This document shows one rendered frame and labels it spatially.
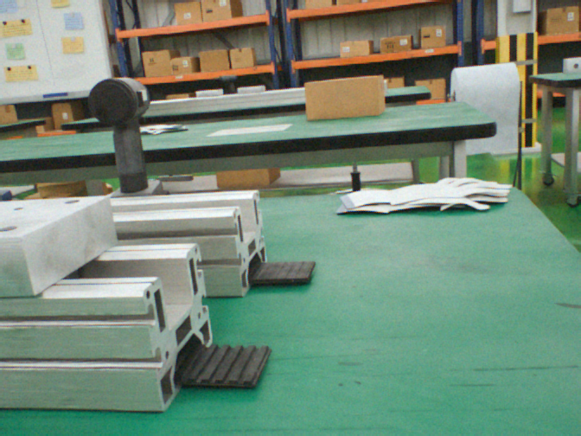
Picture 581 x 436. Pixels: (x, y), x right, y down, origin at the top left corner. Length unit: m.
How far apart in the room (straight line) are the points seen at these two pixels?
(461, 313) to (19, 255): 0.33
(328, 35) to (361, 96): 8.54
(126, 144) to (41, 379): 0.44
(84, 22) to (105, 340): 3.28
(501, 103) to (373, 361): 3.57
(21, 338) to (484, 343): 0.32
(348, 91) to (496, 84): 1.72
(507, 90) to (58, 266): 3.66
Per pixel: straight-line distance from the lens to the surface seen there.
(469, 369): 0.42
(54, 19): 3.71
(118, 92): 0.77
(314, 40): 10.92
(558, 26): 10.13
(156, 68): 10.79
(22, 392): 0.44
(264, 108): 3.73
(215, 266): 0.56
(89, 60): 3.61
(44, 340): 0.41
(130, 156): 0.80
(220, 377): 0.41
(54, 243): 0.41
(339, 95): 2.38
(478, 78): 3.94
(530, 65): 5.98
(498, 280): 0.57
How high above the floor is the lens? 0.99
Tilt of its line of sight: 14 degrees down
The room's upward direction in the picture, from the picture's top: 6 degrees counter-clockwise
